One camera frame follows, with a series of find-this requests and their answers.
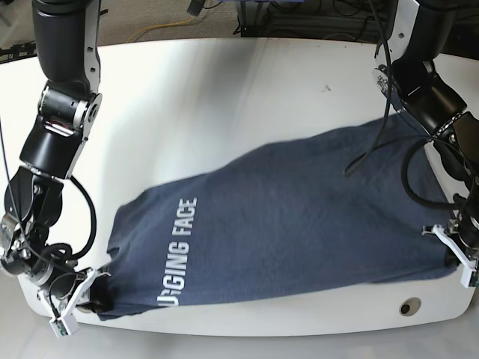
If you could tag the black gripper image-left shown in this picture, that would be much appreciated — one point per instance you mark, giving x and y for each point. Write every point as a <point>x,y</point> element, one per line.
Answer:
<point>26,252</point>

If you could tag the right table cable grommet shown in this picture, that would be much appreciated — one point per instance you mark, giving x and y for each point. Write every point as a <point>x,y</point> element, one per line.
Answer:
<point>410,307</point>

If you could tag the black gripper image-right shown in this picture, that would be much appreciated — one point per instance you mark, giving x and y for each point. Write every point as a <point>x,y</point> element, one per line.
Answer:
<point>463,227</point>

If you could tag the dark blue T-shirt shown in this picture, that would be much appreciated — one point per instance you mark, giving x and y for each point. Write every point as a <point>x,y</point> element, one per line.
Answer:
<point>280,220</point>

